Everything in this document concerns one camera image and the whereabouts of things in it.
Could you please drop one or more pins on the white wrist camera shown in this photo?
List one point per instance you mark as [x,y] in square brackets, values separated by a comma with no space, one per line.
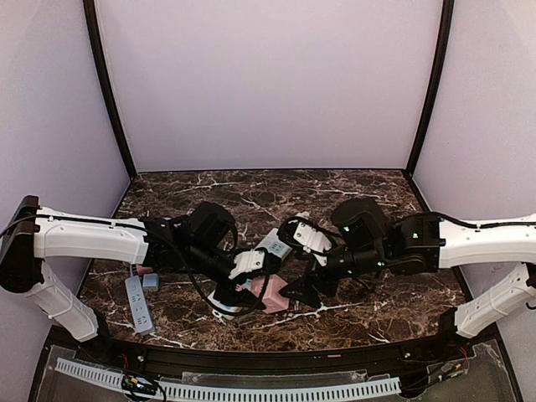
[246,262]
[313,242]

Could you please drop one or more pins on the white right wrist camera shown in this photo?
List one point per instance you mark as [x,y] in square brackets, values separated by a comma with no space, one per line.
[313,242]

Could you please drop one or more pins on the blue plug adapter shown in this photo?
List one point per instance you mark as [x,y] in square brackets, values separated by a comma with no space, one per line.
[151,282]

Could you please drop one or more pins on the black frame post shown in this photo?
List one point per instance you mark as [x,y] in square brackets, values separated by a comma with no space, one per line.
[97,50]
[441,46]

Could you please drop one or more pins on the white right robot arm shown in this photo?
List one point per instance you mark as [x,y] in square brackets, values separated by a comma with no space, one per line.
[432,241]

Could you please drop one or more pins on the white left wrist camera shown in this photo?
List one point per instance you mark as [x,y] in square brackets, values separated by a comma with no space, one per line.
[246,262]

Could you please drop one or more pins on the left black frame post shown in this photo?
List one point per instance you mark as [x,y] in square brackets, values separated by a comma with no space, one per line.
[97,50]

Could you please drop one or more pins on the white slotted cable duct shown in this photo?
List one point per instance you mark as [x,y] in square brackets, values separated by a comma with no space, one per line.
[341,386]

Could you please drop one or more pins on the pink cube socket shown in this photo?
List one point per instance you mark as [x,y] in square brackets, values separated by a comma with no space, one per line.
[273,301]

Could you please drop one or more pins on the blue power strip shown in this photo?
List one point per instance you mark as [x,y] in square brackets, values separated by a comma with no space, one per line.
[141,315]

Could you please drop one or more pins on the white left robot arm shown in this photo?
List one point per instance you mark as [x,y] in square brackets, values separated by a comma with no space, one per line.
[36,233]

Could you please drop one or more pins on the right black frame post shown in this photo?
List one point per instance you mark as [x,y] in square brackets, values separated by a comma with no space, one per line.
[441,46]

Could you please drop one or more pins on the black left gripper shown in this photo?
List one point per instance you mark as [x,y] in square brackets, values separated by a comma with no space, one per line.
[236,287]

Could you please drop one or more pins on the black front rail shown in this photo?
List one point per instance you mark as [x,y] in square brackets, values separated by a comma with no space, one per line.
[159,356]

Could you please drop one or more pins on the white multicolour power strip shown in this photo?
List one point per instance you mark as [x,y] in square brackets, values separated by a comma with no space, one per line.
[272,247]

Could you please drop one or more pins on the small circuit board left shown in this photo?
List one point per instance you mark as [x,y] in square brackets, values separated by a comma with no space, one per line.
[138,384]

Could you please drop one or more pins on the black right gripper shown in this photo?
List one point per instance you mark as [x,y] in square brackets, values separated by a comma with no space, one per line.
[320,279]

